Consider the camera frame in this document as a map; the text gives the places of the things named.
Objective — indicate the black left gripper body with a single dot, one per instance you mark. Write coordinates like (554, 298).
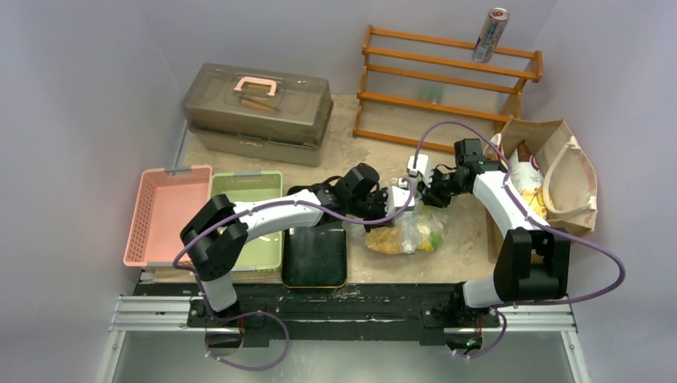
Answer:
(372, 207)

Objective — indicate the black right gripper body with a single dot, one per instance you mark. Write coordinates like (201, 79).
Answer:
(434, 189)

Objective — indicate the clear plastic grocery bag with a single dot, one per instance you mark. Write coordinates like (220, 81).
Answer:
(423, 229)

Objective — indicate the brown bread piece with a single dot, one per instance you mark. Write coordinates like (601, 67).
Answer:
(385, 240)

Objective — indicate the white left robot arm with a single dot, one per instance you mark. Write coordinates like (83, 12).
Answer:
(216, 235)

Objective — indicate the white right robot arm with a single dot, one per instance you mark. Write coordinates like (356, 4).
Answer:
(532, 264)

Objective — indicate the black tray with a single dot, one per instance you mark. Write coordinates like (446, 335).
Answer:
(315, 257)

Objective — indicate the snack packet in paper bag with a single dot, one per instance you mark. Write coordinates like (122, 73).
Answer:
(528, 179)

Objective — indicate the orange wooden rack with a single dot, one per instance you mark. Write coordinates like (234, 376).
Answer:
(418, 75)

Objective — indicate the green plastic basket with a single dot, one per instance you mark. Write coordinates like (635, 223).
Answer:
(264, 253)

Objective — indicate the brown paper bag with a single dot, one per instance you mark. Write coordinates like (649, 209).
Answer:
(570, 183)

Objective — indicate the brown translucent storage box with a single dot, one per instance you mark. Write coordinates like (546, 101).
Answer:
(289, 127)

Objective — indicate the silver drink can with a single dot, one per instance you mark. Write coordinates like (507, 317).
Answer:
(490, 35)

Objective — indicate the pink plastic basket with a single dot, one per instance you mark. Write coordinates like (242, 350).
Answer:
(167, 199)

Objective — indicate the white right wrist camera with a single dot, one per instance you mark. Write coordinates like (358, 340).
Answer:
(419, 166)

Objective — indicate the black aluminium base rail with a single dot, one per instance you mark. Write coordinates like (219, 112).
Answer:
(356, 333)

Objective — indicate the pink box handle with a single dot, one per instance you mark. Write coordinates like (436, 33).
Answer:
(269, 84)

